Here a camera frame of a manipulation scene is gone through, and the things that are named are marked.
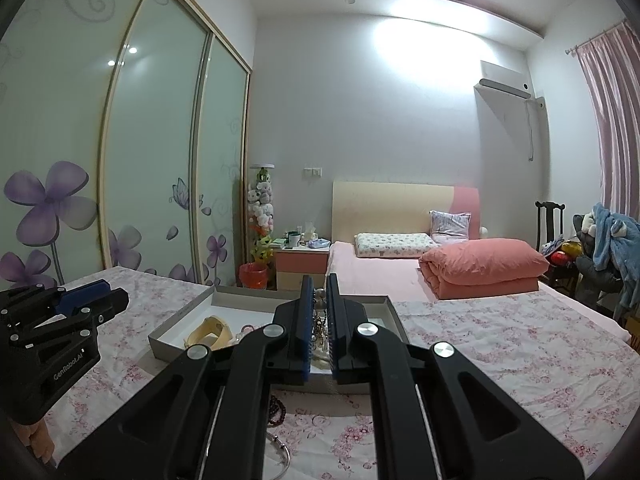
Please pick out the green books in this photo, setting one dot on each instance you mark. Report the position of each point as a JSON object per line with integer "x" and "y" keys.
{"x": 277, "y": 243}

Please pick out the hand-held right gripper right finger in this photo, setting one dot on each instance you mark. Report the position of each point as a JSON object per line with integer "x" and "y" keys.
{"x": 334, "y": 325}

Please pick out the yellow wristwatch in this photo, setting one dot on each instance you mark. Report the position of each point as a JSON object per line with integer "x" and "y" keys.
{"x": 207, "y": 332}

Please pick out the lilac pillow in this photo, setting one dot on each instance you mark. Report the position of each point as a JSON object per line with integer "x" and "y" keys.
{"x": 450, "y": 225}

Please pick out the blue fleece garment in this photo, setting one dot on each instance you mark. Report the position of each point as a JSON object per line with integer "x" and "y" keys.
{"x": 612, "y": 240}

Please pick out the pink curtain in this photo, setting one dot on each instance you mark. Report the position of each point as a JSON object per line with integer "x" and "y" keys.
{"x": 617, "y": 120}

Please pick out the dark green mug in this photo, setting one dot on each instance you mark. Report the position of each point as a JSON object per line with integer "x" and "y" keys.
{"x": 293, "y": 240}

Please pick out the wardrobe door with butterfly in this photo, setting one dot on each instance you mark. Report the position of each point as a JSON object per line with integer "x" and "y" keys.
{"x": 155, "y": 135}

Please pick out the white air conditioner pipe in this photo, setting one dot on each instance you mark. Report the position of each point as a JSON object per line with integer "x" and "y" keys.
{"x": 531, "y": 130}

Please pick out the folded pink quilt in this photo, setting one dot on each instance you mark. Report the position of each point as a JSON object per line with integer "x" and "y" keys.
{"x": 480, "y": 270}

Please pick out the red and yellow toys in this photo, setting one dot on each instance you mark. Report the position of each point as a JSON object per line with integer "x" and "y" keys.
{"x": 565, "y": 255}

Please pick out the white air conditioner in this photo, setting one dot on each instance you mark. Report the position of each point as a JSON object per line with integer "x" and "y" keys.
{"x": 502, "y": 80}

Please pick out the white printed pillow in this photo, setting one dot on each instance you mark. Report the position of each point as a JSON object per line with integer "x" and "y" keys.
{"x": 395, "y": 245}

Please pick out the cream and pink headboard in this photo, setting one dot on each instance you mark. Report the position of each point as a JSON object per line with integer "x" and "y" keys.
{"x": 385, "y": 207}

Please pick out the clear tube of plush toys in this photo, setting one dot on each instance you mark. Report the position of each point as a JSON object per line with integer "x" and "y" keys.
{"x": 261, "y": 210}

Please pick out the person's left hand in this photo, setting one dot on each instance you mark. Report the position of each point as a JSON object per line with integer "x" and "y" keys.
{"x": 36, "y": 437}

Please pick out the wardrobe door with large flowers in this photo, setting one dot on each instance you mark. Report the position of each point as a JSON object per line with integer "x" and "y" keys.
{"x": 55, "y": 110}

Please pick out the silver bangle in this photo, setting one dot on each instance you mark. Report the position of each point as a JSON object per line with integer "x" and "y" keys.
{"x": 284, "y": 447}

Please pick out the dark wooden chair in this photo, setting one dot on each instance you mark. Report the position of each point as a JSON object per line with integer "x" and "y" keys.
{"x": 549, "y": 225}

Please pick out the dark grey chair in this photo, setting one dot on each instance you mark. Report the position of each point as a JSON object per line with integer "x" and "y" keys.
{"x": 595, "y": 280}

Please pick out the blue cloth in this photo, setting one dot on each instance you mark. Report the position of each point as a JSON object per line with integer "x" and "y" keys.
{"x": 318, "y": 244}

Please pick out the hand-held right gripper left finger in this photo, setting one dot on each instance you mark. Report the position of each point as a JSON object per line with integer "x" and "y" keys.
{"x": 306, "y": 325}

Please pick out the grey cardboard tray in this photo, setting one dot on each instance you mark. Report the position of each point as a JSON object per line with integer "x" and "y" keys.
{"x": 250, "y": 307}

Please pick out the curtain rod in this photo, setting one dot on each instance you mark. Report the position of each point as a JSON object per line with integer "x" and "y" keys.
{"x": 595, "y": 37}

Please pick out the pink floral tablecloth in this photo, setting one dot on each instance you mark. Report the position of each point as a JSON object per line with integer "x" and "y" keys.
{"x": 500, "y": 360}

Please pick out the pink and cream nightstand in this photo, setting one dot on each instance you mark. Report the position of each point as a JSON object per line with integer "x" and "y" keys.
{"x": 300, "y": 265}

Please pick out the white wall switch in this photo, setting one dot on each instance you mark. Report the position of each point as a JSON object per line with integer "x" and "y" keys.
{"x": 313, "y": 172}

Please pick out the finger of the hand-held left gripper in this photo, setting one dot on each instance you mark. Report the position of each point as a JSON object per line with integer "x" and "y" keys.
{"x": 82, "y": 294}
{"x": 107, "y": 305}

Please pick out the red plastic bin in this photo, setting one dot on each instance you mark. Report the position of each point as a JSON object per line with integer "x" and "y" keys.
{"x": 253, "y": 276}

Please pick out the floral glass wardrobe door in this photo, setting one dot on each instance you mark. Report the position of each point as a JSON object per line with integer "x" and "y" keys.
{"x": 225, "y": 160}

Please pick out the bed with pink sheet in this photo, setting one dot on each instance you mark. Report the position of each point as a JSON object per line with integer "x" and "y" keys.
{"x": 375, "y": 272}

